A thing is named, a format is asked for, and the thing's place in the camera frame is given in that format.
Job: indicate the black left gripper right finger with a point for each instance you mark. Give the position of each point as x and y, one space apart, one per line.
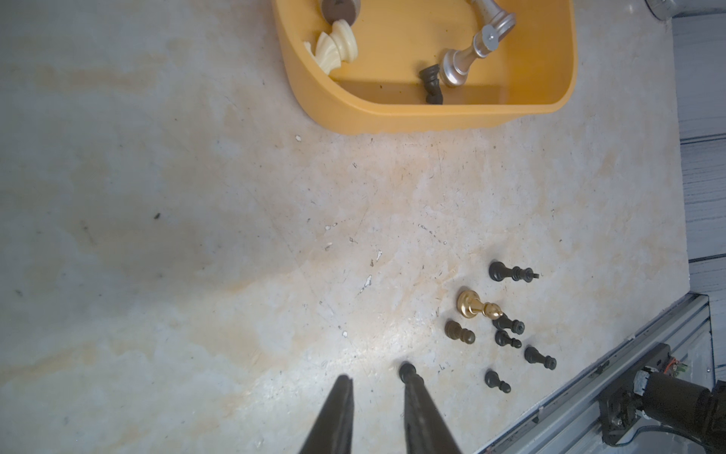
425 429

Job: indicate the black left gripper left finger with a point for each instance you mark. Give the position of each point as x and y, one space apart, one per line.
332 432

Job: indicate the gold pawn chess piece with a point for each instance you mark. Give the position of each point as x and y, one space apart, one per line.
470 305

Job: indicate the black bishop chess piece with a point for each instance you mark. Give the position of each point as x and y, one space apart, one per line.
498 271

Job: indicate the silver rook chess piece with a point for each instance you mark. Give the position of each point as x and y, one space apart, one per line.
456 64

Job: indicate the cream knight chess piece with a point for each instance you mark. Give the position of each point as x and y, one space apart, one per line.
334 48

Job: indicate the silver queen chess piece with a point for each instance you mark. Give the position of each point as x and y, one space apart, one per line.
492 14

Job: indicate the yellow plastic storage box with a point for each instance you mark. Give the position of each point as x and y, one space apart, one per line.
533 71

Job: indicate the aluminium rail frame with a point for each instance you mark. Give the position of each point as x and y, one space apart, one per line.
568 421

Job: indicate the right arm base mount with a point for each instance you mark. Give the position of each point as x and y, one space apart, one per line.
650 389

